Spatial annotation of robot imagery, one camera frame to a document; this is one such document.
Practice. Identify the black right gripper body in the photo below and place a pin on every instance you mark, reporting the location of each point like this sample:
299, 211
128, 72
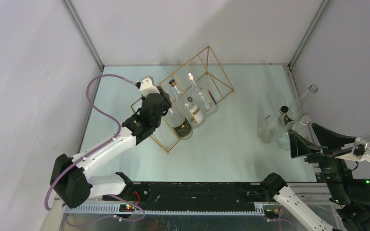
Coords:
327, 161

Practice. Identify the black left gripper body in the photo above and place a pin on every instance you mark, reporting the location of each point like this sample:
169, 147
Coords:
165, 104

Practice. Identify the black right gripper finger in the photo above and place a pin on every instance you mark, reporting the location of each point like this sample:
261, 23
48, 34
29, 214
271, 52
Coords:
331, 139
300, 147

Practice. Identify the clear bottle black gold label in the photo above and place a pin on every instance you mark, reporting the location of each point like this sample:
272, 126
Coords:
179, 124

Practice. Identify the clear bottle black cap front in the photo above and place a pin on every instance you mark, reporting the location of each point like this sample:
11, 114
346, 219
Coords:
273, 126

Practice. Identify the clear bottle black cap white label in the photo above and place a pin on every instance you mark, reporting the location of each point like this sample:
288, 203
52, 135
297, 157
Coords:
188, 107

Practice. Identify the greenish bottle black label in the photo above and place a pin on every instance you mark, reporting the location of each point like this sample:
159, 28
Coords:
299, 107

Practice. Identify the clear bottle silver cap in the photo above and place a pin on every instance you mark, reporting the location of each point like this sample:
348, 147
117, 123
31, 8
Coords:
203, 97

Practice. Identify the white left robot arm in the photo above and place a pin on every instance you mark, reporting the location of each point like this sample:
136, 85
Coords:
73, 178

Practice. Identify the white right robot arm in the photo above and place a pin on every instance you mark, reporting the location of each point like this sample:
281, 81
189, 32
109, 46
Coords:
351, 195

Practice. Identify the right circuit board with leds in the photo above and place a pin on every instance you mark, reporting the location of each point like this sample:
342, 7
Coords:
273, 214

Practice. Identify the circuit board with leds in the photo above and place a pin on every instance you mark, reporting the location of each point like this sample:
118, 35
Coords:
273, 214
127, 208

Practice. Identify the left circuit board with leds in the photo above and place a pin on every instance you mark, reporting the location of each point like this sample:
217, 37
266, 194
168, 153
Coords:
127, 208

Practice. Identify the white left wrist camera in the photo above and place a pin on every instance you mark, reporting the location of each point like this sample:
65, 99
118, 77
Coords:
146, 86

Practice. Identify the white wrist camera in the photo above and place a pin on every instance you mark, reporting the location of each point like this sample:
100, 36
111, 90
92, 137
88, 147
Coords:
146, 86
360, 150

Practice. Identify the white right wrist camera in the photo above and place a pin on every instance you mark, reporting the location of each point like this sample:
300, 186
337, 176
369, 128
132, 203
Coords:
360, 150

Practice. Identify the gold wire wine rack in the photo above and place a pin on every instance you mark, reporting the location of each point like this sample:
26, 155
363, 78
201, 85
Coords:
209, 73

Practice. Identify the aluminium frame profile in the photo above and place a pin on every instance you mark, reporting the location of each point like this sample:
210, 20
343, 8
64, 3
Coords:
82, 31

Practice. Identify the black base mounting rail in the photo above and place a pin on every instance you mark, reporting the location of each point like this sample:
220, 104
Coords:
200, 197

